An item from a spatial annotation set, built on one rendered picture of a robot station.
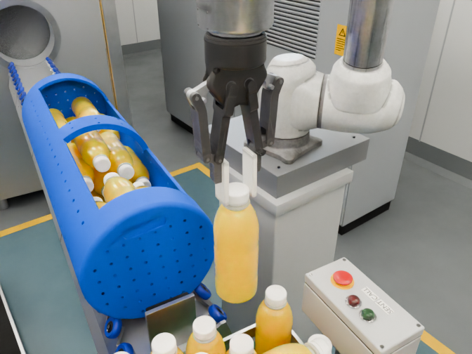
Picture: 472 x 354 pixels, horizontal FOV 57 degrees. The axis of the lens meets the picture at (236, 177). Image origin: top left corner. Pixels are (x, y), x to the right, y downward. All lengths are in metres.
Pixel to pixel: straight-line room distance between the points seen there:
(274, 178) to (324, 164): 0.19
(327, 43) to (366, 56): 1.23
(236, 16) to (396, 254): 2.33
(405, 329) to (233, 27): 0.56
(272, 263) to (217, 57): 0.93
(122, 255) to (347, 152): 0.79
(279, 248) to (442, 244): 1.69
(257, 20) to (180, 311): 0.59
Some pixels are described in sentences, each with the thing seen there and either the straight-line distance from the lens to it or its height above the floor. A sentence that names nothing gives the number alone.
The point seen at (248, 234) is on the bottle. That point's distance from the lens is 0.64.
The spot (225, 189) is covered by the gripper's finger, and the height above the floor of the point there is 1.36.
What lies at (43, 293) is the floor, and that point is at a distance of 2.53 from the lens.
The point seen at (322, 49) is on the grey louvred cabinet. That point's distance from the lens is 2.39.
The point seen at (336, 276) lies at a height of 1.11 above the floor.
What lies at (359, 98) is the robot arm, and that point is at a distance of 1.17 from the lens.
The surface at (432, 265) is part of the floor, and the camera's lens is 2.71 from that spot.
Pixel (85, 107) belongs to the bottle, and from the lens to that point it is 1.51.
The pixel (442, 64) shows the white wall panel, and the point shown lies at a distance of 3.49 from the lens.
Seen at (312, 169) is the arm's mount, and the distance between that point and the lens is 1.28.
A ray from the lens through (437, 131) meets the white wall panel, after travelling 3.61.
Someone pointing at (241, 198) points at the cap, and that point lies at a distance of 0.61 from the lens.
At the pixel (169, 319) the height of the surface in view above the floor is 1.02.
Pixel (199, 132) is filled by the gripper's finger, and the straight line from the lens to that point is 0.54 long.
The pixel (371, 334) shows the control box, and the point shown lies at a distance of 0.79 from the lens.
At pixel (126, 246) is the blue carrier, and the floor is 1.16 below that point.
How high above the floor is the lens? 1.69
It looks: 32 degrees down
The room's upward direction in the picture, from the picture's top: straight up
